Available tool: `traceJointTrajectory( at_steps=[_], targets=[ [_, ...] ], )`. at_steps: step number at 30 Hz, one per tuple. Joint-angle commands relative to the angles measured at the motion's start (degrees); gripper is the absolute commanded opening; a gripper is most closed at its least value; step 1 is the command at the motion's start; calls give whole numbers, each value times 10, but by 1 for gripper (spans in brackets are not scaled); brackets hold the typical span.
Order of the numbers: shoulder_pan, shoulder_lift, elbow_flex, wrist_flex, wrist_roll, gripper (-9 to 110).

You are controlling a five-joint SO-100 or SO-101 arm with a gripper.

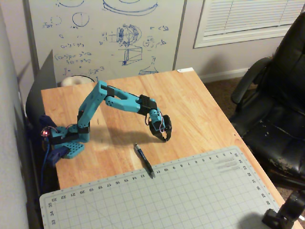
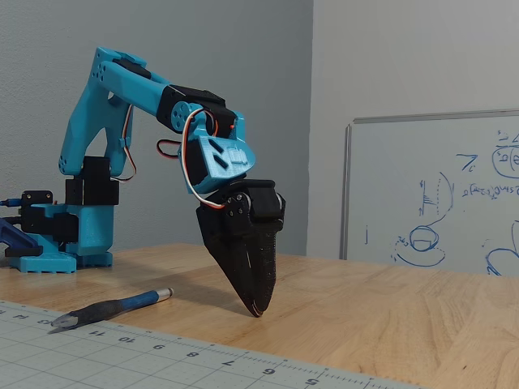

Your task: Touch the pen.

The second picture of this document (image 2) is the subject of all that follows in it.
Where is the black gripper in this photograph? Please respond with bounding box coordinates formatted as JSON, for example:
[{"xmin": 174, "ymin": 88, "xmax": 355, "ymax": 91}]
[{"xmin": 195, "ymin": 179, "xmax": 287, "ymax": 317}]

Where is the blue pen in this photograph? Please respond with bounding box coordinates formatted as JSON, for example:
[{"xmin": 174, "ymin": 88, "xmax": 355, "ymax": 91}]
[{"xmin": 49, "ymin": 287, "xmax": 175, "ymax": 331}]

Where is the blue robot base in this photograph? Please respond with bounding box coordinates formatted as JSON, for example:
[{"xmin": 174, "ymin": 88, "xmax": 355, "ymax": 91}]
[{"xmin": 7, "ymin": 202, "xmax": 115, "ymax": 275}]

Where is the whiteboard with blue drawings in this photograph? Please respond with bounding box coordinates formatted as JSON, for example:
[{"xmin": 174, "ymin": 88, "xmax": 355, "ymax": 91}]
[{"xmin": 339, "ymin": 108, "xmax": 519, "ymax": 278}]

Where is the grey cutting mat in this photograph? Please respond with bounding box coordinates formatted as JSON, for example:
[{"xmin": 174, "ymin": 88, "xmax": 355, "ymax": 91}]
[{"xmin": 0, "ymin": 299, "xmax": 433, "ymax": 389}]

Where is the black controller board box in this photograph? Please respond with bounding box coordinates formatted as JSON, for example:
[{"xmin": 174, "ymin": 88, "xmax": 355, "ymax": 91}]
[{"xmin": 19, "ymin": 190, "xmax": 55, "ymax": 237}]

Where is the dark blue clamp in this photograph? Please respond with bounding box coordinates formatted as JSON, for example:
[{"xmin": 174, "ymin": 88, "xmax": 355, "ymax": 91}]
[{"xmin": 0, "ymin": 216, "xmax": 43, "ymax": 259}]

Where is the white red servo cable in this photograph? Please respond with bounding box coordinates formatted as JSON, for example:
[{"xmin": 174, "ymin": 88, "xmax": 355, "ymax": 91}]
[
  {"xmin": 108, "ymin": 103, "xmax": 138, "ymax": 184},
  {"xmin": 181, "ymin": 106, "xmax": 226, "ymax": 211}
]

